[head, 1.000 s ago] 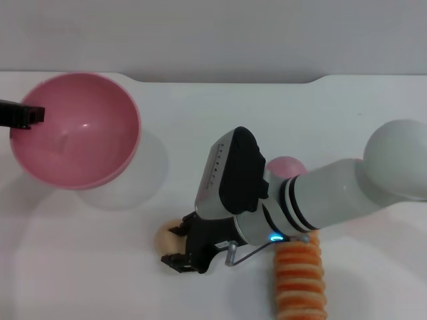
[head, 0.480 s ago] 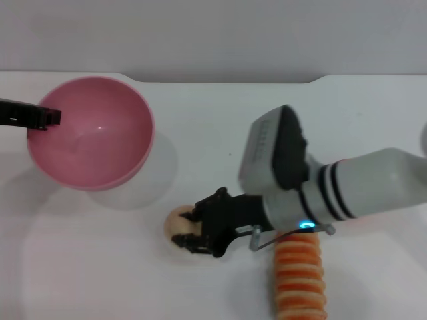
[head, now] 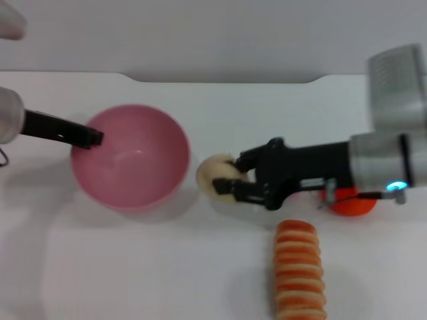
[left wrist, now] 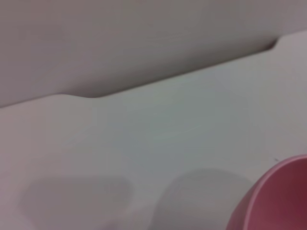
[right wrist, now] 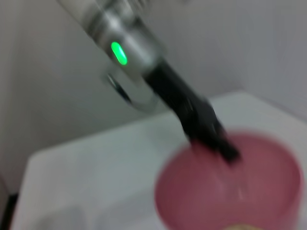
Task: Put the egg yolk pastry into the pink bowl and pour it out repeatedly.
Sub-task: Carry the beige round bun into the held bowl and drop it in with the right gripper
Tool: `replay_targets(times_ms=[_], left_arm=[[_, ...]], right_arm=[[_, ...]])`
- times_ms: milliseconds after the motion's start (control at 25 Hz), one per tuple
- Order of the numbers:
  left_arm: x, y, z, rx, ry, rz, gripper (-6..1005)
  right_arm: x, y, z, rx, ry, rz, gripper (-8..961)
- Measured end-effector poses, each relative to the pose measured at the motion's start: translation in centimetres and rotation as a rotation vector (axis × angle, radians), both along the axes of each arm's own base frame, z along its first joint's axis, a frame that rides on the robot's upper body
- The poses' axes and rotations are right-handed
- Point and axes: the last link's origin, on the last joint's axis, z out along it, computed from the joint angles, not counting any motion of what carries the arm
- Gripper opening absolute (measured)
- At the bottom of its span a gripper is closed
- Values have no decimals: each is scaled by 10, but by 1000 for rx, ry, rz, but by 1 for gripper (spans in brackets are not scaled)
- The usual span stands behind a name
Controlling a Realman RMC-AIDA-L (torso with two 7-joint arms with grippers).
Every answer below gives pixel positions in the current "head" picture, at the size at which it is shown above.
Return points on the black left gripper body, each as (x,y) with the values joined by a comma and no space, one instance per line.
(53,130)

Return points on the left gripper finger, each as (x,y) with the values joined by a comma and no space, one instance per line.
(95,138)

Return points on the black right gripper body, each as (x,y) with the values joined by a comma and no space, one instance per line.
(300,166)

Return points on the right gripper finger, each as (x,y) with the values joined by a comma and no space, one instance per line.
(243,191)
(251,160)

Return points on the beige egg yolk pastry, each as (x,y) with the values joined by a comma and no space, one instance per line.
(213,170)

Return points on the pink plastic bowl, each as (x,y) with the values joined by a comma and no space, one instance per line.
(133,180)

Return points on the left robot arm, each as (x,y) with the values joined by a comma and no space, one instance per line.
(10,116)

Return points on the orange tangerine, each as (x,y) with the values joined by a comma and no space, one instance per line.
(350,205)

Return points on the orange striped bread roll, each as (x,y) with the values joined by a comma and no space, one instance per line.
(298,270)

